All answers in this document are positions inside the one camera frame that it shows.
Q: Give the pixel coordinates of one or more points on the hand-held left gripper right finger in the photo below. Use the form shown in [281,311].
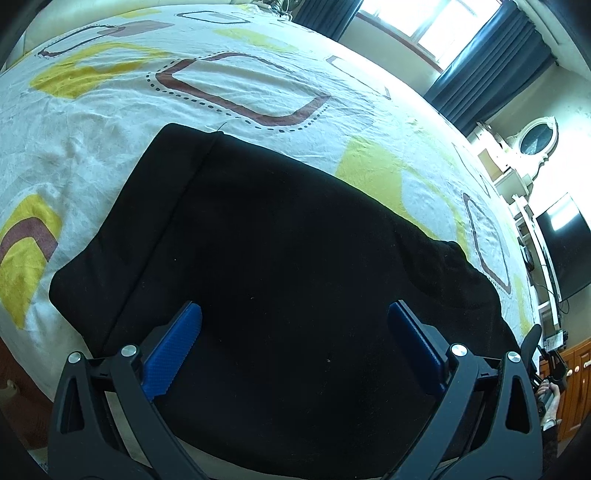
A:
[418,344]

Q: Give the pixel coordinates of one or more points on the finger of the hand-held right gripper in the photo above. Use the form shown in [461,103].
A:
[532,344]

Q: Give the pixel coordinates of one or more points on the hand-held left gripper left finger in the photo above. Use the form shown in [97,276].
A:
[173,344]

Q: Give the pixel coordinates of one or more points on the black pants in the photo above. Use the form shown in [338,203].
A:
[277,254]

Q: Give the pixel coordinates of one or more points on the person's right hand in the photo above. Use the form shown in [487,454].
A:
[551,406]

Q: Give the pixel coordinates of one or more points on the brown wooden cabinet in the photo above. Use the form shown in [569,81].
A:
[577,387]

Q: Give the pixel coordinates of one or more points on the black flat television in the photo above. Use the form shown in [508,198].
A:
[565,249]

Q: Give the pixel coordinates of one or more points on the white oval framed mirror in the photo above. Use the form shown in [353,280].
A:
[535,138]

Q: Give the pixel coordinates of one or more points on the patterned white bed sheet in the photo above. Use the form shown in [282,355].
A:
[115,138]

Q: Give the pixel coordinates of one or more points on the dark blue curtain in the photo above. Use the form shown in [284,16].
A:
[494,69]
[323,16]

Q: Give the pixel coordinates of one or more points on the bright window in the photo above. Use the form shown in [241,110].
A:
[429,27]

